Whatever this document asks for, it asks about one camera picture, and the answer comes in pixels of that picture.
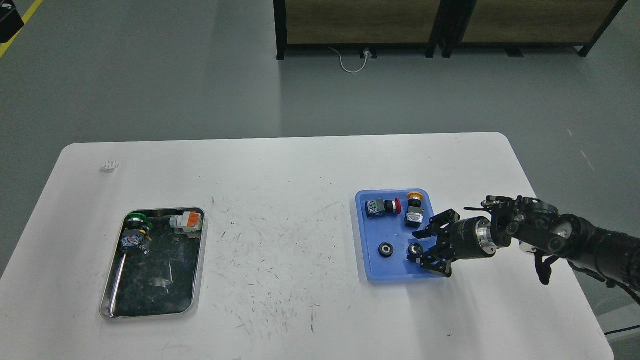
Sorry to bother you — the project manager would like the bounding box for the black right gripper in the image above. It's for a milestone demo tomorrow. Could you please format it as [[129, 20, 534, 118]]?
[[407, 209, 498, 278]]

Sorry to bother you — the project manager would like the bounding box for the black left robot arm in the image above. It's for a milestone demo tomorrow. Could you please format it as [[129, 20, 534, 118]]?
[[0, 2, 25, 44]]

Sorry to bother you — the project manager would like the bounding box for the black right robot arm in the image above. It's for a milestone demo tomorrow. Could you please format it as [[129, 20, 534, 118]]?
[[407, 195, 640, 302]]

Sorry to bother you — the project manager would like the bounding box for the blue plastic tray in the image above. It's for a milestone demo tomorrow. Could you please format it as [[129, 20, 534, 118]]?
[[355, 188, 438, 282]]

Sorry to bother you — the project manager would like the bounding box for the silver metal tray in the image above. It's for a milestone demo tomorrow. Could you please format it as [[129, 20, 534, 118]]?
[[99, 207, 208, 321]]

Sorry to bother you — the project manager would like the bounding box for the right wooden black-framed cabinet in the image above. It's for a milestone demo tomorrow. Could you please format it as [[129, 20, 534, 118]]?
[[439, 0, 626, 59]]

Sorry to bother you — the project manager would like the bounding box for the wooden black-framed cabinet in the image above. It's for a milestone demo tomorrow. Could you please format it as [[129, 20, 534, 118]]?
[[273, 0, 451, 60], [439, 0, 626, 59]]

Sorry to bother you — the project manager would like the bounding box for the left wooden black-framed cabinet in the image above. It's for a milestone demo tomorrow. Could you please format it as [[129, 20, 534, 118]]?
[[273, 0, 451, 60]]

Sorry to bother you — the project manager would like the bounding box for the small white plastic part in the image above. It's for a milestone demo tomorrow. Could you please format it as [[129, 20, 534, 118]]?
[[100, 160, 121, 173]]

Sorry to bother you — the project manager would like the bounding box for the yellow push button switch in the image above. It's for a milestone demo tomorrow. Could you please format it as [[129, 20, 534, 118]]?
[[404, 191, 425, 229]]

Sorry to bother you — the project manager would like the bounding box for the red push button switch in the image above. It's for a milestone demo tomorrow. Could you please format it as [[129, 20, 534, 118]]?
[[365, 197, 402, 219]]

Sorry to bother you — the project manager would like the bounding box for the white cable on floor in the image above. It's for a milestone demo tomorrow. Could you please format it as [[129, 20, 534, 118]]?
[[328, 47, 373, 74]]

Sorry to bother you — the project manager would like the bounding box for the orange white switch module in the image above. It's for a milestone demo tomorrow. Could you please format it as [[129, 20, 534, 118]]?
[[169, 211, 203, 239]]

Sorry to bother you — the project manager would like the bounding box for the green push button switch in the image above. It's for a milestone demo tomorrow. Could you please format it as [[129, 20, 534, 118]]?
[[118, 212, 153, 255]]

